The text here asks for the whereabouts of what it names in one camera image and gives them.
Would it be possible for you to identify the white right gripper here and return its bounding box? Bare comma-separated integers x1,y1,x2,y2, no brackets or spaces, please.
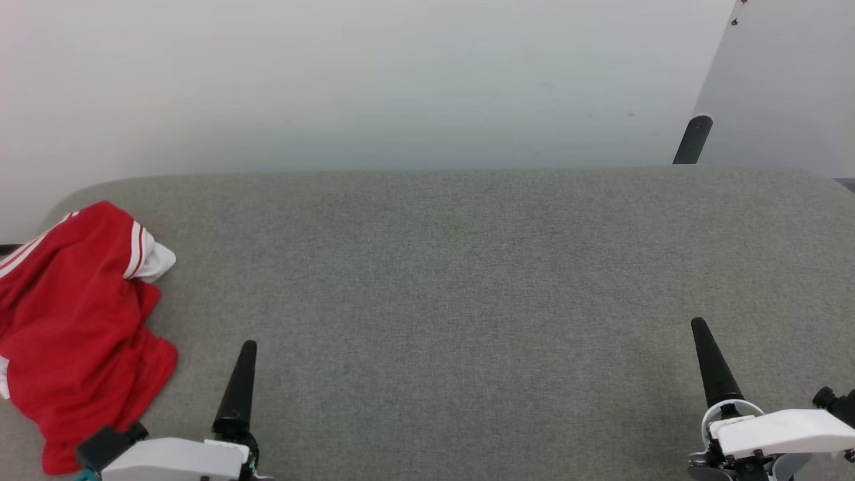
688,317,855,481

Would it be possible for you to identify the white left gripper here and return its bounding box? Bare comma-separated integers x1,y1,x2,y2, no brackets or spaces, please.
100,340,273,481

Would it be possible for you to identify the red and white shirt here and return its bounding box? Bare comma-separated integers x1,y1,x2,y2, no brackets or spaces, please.
0,200,178,476

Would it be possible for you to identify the black panel leg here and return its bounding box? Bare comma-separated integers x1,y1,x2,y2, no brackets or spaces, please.
673,115,713,165

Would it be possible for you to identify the white board panel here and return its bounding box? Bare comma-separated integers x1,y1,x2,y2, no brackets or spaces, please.
691,0,855,178

